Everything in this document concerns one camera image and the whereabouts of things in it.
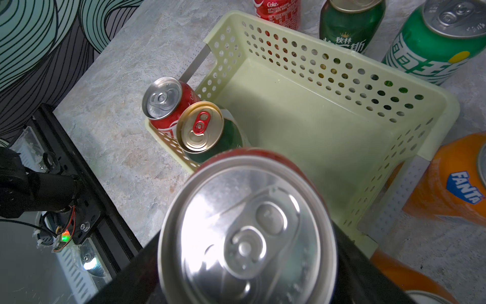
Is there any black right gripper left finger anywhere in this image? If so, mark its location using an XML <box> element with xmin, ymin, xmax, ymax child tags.
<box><xmin>89</xmin><ymin>234</ymin><xmax>167</xmax><ymax>303</ymax></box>

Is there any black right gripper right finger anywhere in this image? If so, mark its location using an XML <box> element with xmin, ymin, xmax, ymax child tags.
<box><xmin>331</xmin><ymin>224</ymin><xmax>414</xmax><ymax>303</ymax></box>

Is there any orange fanta can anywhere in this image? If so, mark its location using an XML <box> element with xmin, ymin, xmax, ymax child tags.
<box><xmin>370</xmin><ymin>250</ymin><xmax>458</xmax><ymax>303</ymax></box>
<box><xmin>402</xmin><ymin>132</ymin><xmax>485</xmax><ymax>227</ymax></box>

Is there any red cola can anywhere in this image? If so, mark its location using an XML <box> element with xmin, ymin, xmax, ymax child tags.
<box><xmin>142</xmin><ymin>77</ymin><xmax>201</xmax><ymax>139</ymax></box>
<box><xmin>158</xmin><ymin>148</ymin><xmax>338</xmax><ymax>303</ymax></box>
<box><xmin>253</xmin><ymin>0</ymin><xmax>301</xmax><ymax>30</ymax></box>

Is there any green gold-top tea can front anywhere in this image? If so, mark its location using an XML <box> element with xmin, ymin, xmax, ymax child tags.
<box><xmin>176</xmin><ymin>101</ymin><xmax>250</xmax><ymax>163</ymax></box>

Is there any green gold-top tea can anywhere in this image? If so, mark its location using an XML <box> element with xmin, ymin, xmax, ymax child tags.
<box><xmin>176</xmin><ymin>101</ymin><xmax>250</xmax><ymax>163</ymax></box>
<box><xmin>319</xmin><ymin>0</ymin><xmax>386</xmax><ymax>53</ymax></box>

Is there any green sprite can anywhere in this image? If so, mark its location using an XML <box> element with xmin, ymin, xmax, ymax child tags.
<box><xmin>382</xmin><ymin>0</ymin><xmax>485</xmax><ymax>86</ymax></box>

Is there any green gold-top tea can back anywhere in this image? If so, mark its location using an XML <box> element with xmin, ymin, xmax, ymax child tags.
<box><xmin>319</xmin><ymin>0</ymin><xmax>386</xmax><ymax>53</ymax></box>

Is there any light green plastic basket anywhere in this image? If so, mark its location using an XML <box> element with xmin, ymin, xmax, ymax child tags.
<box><xmin>145</xmin><ymin>10</ymin><xmax>461</xmax><ymax>259</ymax></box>

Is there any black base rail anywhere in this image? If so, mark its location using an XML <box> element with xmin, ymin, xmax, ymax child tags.
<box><xmin>27</xmin><ymin>104</ymin><xmax>142</xmax><ymax>275</ymax></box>

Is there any white slotted cable duct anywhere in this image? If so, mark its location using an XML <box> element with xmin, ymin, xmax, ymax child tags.
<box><xmin>56</xmin><ymin>248</ymin><xmax>98</xmax><ymax>303</ymax></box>

